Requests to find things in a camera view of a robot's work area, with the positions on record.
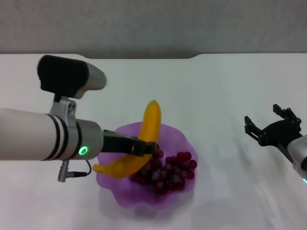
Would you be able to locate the dark red grape bunch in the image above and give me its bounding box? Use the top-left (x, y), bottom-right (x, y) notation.
top-left (129, 143), bottom-right (198, 196)

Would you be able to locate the yellow banana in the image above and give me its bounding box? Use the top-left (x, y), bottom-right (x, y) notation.
top-left (93, 100), bottom-right (163, 180)

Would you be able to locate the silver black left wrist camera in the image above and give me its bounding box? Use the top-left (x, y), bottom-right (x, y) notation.
top-left (37, 55), bottom-right (108, 126)

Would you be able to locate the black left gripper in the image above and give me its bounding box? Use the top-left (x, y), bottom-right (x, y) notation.
top-left (101, 129), bottom-right (157, 157)

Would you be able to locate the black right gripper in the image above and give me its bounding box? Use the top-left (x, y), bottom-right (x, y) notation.
top-left (244, 103), bottom-right (304, 161)

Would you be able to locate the purple wavy plastic bowl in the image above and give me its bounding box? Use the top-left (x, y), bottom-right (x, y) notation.
top-left (95, 121), bottom-right (200, 212)

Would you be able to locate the left arm cable with plug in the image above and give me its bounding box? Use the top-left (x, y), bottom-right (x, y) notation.
top-left (57, 160), bottom-right (93, 183)

